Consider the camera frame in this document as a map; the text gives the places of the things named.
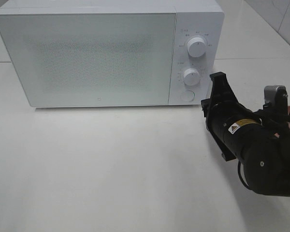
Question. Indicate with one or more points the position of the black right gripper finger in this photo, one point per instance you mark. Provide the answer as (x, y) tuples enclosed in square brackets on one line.
[(228, 96), (216, 79)]

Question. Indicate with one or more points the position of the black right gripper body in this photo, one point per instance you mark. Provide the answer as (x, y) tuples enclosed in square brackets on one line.
[(227, 122)]

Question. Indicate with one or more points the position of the round white door button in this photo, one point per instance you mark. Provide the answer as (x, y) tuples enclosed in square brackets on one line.
[(187, 96)]

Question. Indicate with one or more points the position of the white microwave door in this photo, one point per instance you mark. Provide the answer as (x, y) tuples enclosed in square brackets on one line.
[(91, 60)]

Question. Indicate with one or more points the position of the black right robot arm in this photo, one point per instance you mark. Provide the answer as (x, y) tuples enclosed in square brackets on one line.
[(259, 140)]

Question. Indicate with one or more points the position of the lower white microwave knob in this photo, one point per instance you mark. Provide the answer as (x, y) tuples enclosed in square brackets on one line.
[(191, 77)]

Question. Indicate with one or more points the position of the white microwave knob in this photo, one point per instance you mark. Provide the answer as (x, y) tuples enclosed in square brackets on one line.
[(191, 77), (196, 46)]

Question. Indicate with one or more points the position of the upper white microwave knob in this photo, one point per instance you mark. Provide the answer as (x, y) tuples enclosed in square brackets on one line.
[(196, 46)]

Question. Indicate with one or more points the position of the white microwave oven body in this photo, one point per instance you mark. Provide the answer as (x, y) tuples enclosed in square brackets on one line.
[(192, 18)]

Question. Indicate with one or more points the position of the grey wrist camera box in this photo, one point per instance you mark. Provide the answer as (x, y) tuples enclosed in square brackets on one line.
[(270, 93)]

